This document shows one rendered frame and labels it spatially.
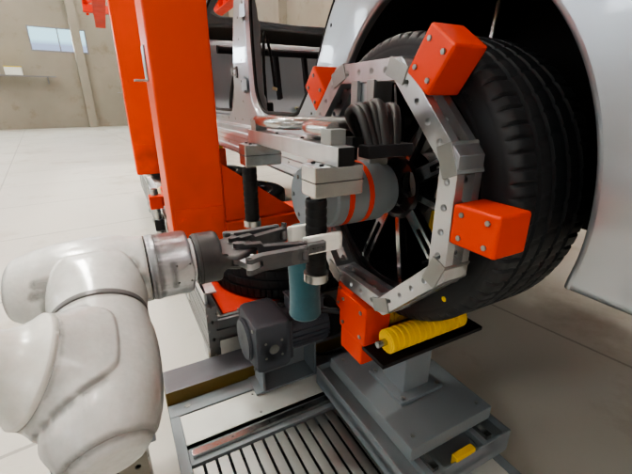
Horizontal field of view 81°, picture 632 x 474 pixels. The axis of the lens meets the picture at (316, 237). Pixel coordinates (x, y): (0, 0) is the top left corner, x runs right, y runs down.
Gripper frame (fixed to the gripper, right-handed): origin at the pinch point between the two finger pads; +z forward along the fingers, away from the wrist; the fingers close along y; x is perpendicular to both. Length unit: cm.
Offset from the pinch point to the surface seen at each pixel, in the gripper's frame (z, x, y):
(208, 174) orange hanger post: -4, 1, -60
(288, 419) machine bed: 8, -76, -34
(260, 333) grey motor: 2, -44, -39
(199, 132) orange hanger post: -5, 13, -60
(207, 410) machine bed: -15, -75, -49
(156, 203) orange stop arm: -11, -36, -181
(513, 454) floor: 67, -83, 6
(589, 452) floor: 89, -83, 17
